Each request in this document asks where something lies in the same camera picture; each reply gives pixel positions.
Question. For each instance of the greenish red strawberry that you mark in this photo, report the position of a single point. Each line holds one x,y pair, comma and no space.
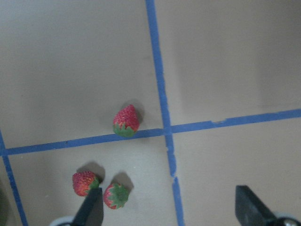
83,182

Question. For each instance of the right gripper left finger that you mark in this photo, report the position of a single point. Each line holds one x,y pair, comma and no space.
91,211

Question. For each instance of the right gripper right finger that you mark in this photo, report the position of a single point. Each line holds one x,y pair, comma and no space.
251,211

